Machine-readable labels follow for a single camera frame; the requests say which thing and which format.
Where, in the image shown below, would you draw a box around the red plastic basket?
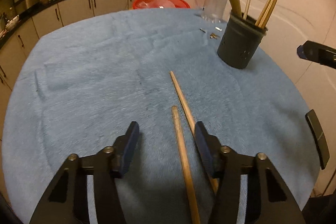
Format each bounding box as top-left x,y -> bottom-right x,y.
132,0 -> 190,9

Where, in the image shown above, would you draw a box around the blue towel table cover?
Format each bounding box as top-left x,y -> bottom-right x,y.
2,9 -> 319,223

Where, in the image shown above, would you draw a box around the black utensil holder cup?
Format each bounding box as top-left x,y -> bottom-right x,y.
217,12 -> 268,69

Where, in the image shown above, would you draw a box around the clear glass pitcher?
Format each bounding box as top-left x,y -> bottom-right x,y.
195,0 -> 228,23

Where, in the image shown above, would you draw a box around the kitchen cabinets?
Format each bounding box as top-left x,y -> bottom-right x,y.
0,0 -> 161,114

